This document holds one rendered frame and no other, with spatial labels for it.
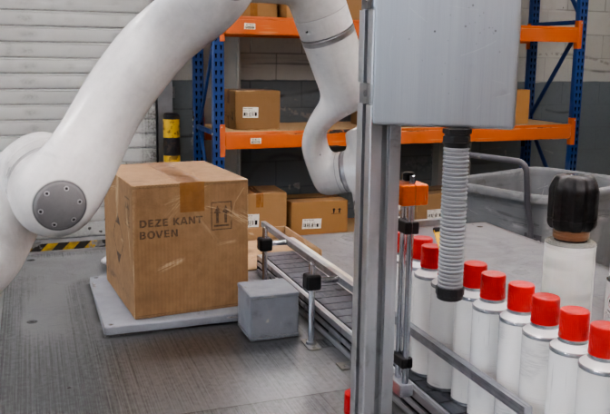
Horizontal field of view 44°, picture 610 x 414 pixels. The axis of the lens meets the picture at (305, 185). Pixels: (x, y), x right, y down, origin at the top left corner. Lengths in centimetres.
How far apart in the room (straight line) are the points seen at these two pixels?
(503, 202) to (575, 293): 218
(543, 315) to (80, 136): 65
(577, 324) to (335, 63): 57
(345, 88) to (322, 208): 377
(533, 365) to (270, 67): 477
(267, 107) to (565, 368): 402
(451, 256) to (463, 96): 19
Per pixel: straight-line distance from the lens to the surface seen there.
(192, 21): 108
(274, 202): 489
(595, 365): 88
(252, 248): 213
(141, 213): 149
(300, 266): 179
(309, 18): 121
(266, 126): 481
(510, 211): 348
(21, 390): 134
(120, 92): 110
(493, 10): 91
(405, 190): 104
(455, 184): 91
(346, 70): 123
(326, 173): 134
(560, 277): 133
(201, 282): 156
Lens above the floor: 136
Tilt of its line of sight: 10 degrees down
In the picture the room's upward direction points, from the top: 1 degrees clockwise
